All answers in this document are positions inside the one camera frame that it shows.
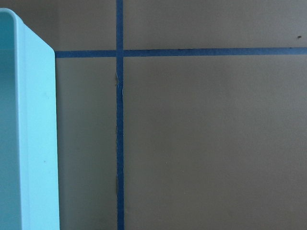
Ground light blue plastic bin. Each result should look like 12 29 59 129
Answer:
0 8 60 230

